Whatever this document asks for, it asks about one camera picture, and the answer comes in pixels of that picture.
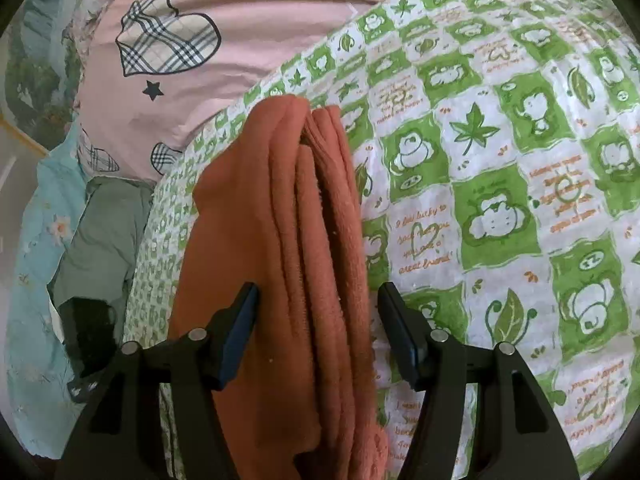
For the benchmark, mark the orange knit sweater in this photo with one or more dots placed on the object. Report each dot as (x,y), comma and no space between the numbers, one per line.
(300,260)

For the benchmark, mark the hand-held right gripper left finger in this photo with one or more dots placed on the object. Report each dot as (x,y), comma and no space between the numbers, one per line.
(237,347)

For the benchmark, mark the pink duvet with plaid hearts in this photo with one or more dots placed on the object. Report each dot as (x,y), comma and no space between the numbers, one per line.
(225,25)

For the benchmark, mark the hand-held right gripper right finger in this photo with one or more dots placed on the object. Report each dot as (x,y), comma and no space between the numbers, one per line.
(407,345)

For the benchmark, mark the green checkered printed blanket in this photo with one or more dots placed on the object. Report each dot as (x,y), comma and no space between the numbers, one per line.
(500,160)

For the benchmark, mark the grey-green cloth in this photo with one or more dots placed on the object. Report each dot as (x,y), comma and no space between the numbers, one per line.
(105,240)

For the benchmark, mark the green landscape wall poster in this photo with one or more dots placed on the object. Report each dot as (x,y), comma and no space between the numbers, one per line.
(40,70)

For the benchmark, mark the light blue floral cloth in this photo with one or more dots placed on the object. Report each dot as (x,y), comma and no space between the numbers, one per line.
(30,285)

